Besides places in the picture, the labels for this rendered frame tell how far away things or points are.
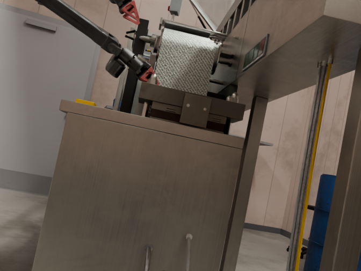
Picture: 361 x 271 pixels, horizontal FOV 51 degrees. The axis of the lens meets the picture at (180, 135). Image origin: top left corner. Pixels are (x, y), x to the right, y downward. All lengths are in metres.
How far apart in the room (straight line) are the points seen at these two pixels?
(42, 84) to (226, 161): 3.86
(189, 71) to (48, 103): 3.49
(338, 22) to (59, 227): 1.05
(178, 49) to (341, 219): 1.01
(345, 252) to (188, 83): 0.96
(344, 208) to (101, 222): 0.79
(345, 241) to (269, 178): 4.81
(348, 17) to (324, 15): 0.05
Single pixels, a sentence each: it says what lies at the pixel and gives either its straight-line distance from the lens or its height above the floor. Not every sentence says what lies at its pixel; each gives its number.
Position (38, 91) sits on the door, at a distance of 5.01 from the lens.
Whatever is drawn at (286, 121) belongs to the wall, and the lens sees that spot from 5.87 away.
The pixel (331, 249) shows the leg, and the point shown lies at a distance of 0.99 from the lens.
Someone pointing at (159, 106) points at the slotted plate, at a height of 0.96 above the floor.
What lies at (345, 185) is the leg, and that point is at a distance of 0.97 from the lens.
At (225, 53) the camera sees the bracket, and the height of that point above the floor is 1.27.
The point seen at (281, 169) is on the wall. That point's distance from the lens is 5.85.
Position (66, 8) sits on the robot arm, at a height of 1.26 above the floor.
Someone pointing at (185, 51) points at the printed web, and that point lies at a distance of 1.67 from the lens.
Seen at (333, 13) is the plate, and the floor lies 1.15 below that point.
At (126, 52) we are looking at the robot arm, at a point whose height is 1.16.
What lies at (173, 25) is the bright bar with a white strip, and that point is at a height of 1.44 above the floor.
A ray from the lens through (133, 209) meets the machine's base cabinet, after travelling 1.36.
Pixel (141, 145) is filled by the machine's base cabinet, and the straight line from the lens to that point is 1.34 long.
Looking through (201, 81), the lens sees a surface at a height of 1.12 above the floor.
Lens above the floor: 0.78
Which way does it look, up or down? 3 degrees up
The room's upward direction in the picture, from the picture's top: 12 degrees clockwise
